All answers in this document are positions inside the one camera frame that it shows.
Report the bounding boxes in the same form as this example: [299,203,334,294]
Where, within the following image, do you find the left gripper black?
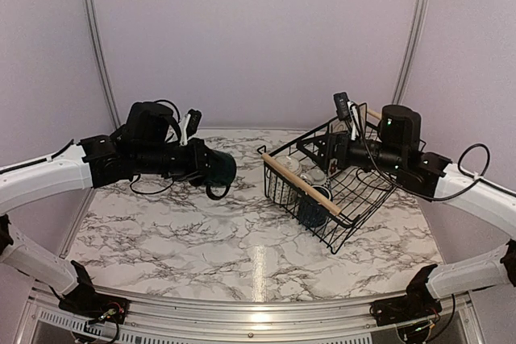
[134,136,226,181]

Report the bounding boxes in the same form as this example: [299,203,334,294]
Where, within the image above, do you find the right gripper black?
[297,130,406,175]

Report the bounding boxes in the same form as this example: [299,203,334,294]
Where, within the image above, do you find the dark blue mug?
[298,196,329,229]

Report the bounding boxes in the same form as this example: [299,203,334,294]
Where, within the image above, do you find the dark green mug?
[189,147,237,201]

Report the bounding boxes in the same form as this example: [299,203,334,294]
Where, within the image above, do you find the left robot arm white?
[1,100,235,316]

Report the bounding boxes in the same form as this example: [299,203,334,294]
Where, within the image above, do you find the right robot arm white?
[297,105,515,318]

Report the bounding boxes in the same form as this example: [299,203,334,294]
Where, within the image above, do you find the square patterned plate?
[325,120,363,177]

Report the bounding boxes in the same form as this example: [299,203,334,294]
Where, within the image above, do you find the white patterned mug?
[268,155,302,205]

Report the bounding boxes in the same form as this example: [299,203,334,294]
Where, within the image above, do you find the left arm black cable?
[129,174,174,196]

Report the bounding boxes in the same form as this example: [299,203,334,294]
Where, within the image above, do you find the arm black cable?
[418,142,492,202]
[129,174,174,196]

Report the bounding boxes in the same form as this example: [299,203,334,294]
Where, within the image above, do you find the front wooden rack handle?
[261,153,341,216]

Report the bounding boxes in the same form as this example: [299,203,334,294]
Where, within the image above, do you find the wooden rack handle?
[367,109,381,120]
[261,153,341,216]

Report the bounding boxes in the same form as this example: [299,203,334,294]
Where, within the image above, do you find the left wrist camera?
[179,109,202,146]

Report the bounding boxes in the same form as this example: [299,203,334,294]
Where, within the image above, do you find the black wire dish rack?
[256,102,427,255]

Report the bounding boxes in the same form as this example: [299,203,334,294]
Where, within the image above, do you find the rear wooden rack handle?
[367,109,381,120]

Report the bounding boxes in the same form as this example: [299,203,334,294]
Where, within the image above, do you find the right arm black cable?
[418,142,492,202]

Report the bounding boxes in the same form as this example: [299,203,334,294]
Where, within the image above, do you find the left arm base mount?
[58,260,129,324]

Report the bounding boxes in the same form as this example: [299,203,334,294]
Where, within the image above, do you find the aluminium front table rail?
[23,283,485,344]

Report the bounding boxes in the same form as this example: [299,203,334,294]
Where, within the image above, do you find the aluminium frame post right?
[392,0,429,105]

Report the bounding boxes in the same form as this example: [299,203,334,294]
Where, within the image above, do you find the aluminium frame post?
[392,0,429,105]
[83,0,121,129]

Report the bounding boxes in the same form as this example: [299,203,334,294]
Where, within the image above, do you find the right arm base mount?
[369,264,443,326]

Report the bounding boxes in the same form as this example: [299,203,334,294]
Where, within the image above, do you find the aluminium frame post left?
[83,0,121,129]

